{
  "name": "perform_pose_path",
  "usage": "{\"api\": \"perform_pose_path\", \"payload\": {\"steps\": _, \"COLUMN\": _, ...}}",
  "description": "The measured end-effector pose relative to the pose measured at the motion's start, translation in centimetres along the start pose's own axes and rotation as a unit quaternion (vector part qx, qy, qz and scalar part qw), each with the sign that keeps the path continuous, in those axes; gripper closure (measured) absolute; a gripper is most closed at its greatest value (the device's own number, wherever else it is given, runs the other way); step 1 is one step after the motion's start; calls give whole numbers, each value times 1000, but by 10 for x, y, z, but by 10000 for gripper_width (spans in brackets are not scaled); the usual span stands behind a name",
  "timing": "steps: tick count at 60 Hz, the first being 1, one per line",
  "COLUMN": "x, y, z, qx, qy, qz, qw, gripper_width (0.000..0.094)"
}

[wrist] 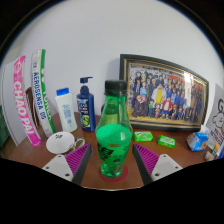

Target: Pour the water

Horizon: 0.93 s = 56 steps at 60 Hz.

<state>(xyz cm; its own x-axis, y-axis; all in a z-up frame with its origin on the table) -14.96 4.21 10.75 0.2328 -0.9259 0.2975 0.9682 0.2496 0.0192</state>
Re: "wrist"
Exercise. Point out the green plastic drink bottle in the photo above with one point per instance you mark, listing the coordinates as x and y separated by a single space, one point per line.
113 143

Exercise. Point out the white bottle with blue cap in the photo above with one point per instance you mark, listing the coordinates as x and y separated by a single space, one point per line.
66 113

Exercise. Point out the white paper gift bag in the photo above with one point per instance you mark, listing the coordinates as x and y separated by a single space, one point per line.
217 116

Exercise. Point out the green soap box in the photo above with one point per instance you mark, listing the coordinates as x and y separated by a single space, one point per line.
143 136
166 141

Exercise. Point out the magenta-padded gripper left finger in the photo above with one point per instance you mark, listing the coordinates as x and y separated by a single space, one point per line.
58 166

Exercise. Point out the blue pump bottle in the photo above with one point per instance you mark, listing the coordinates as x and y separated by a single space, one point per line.
86 111

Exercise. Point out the framed group picture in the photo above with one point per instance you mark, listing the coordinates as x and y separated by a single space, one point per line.
163 95

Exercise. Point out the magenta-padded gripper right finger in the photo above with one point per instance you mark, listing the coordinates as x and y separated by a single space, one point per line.
165 166

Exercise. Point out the pink shuttlecock tube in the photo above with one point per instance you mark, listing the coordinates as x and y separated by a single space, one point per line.
25 106

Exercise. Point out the green and white shuttlecock tube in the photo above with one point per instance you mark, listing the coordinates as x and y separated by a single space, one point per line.
41 96

